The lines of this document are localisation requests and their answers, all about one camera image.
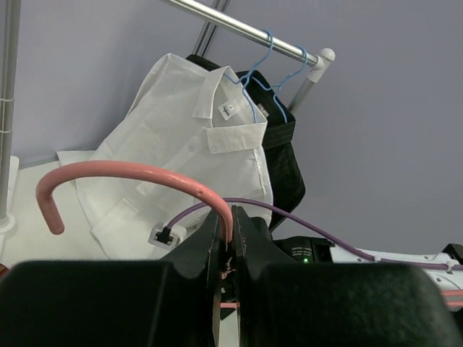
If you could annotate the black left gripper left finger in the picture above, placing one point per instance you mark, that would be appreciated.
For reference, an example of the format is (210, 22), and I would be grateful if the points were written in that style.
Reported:
(169, 302)

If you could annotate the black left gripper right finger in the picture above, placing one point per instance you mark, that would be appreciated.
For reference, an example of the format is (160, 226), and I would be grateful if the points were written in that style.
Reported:
(285, 303)

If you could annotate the pink wire hanger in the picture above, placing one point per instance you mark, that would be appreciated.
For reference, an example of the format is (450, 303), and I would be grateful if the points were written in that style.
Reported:
(125, 170)

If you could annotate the white shirt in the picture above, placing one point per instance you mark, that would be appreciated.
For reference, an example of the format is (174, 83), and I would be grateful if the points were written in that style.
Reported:
(185, 119)

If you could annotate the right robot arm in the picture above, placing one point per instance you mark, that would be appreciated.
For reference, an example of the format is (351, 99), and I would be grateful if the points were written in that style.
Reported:
(442, 268)

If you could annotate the black pinstripe shirt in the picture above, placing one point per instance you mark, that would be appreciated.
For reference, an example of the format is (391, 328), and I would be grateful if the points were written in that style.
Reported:
(286, 179)

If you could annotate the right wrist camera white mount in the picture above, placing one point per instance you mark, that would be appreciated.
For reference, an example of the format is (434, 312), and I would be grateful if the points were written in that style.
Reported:
(167, 238)

